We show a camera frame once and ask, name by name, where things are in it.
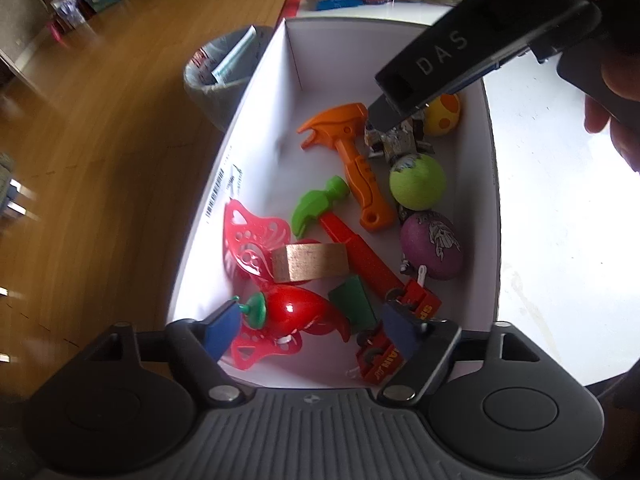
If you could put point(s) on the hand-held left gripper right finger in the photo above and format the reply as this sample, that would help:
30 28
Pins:
402 330

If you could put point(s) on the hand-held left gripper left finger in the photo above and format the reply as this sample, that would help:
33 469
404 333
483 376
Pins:
222 327

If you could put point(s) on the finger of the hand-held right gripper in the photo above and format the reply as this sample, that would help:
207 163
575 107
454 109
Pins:
450 55
395 119

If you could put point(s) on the silver action figure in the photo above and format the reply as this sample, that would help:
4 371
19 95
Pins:
395 144

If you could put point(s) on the red alien toy cart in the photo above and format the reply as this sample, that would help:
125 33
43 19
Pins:
415 300

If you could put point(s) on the yellow spotted toy egg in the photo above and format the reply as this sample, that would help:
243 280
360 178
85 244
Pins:
445 116

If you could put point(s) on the orange toy hammer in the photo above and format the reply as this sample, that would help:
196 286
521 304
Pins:
350 160

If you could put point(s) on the green toy egg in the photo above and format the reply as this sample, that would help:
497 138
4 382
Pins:
417 182

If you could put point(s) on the red toy with green base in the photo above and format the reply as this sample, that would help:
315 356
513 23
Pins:
295 315

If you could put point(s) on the purple toy egg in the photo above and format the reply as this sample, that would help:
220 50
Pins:
432 245

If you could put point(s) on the wooden block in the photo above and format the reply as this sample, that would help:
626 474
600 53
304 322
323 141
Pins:
310 260

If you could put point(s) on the white cardboard box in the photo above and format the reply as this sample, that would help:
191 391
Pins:
280 110

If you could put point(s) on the green red toy hammer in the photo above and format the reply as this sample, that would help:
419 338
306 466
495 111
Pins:
310 207

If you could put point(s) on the person's right hand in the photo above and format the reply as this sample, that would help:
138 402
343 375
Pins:
625 110

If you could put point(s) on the red butterfly cutout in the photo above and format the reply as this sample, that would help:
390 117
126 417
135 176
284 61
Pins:
250 240

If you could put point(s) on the red strip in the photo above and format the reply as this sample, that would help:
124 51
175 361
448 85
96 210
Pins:
292 0

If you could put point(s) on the lined trash bin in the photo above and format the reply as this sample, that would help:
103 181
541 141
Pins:
210 90

